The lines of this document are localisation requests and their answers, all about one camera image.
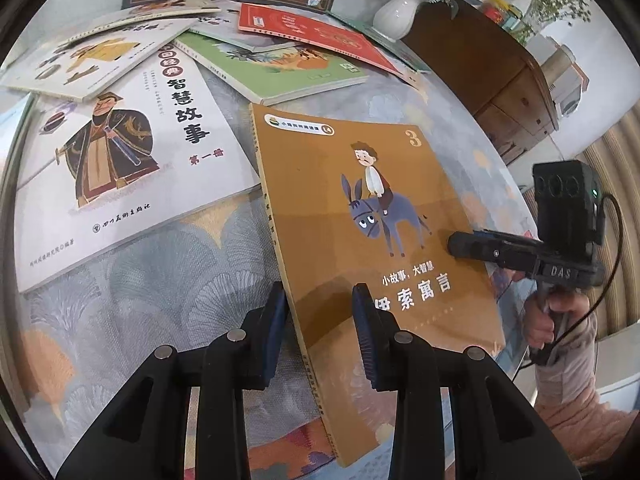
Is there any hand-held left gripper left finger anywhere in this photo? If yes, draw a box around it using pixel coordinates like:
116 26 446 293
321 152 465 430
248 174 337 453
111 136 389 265
56 281 290 480

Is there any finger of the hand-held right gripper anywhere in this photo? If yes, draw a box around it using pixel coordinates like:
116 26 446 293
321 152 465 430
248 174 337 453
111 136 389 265
472 229 546 248
446 232 543 277

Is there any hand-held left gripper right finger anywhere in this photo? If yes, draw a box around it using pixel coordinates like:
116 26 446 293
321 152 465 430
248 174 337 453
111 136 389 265
351 283 583 480

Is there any mustard brown storybook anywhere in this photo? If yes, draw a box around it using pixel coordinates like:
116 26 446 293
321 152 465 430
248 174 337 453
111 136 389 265
248 102 507 468

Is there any green illustrated book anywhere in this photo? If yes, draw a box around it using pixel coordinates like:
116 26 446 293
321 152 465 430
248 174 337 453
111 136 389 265
172 30 370 104

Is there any person's right forearm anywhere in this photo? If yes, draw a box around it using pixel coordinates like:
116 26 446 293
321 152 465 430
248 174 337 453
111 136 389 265
532 315 640 466

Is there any person's right hand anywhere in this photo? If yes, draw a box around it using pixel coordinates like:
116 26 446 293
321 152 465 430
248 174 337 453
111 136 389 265
522 290 592 356

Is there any beige striped curtain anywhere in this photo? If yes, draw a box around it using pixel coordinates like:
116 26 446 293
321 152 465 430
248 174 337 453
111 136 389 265
582 125 640 343

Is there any white appliance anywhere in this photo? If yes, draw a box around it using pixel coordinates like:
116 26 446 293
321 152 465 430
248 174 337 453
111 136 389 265
525 40 590 120

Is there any brown wooden cabinet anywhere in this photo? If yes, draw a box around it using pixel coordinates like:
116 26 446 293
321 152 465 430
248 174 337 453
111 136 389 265
400 0 561 167

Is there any white emperor cover book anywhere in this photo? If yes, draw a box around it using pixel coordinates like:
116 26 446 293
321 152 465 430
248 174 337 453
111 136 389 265
14 51 263 293

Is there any colourful small box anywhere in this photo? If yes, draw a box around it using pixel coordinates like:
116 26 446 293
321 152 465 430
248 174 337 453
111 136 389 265
479 0 525 31

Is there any glass vase with dried sprigs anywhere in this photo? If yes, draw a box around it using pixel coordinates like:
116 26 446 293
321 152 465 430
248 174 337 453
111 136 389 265
520 0 594 46

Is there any teal edged thin book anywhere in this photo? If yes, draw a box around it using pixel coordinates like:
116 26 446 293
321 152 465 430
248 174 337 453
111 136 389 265
327 10 433 92

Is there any white ribbed vase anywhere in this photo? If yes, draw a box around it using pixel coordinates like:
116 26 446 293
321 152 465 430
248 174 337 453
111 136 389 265
372 0 426 42

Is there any red cover book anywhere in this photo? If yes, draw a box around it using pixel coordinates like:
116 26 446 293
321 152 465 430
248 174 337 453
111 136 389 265
236 1 403 77

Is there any yellow robed figure book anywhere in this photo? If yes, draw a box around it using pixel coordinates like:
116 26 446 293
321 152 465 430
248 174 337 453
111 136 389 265
0 16 200 104

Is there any white calligraphy title book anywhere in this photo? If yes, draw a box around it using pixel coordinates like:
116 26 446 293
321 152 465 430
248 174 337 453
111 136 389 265
75 0 223 36

